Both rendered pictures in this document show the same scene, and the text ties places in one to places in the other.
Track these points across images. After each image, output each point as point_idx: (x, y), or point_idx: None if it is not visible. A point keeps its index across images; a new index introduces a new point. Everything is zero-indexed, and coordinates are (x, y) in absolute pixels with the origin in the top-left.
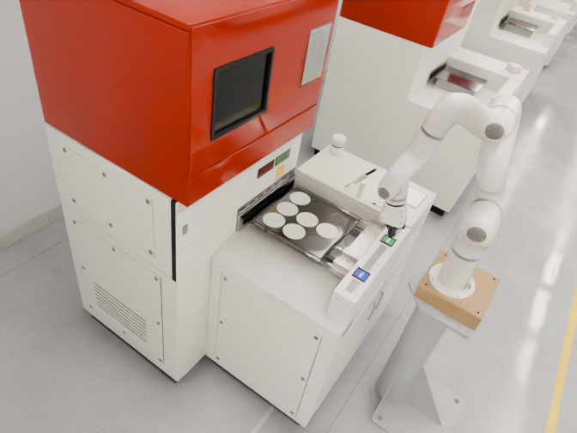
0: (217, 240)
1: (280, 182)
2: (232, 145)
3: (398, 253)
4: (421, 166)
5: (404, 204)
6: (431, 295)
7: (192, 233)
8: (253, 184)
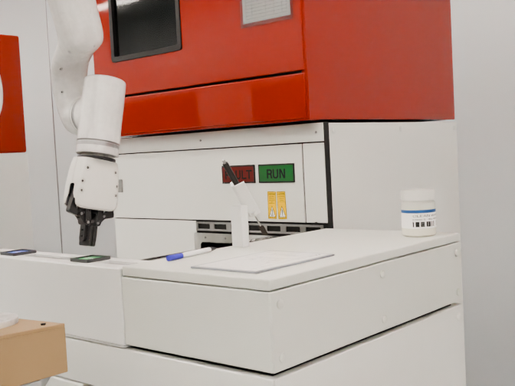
0: (167, 250)
1: (283, 231)
2: (139, 80)
3: (103, 325)
4: (57, 50)
5: (83, 156)
6: None
7: (130, 201)
8: (218, 190)
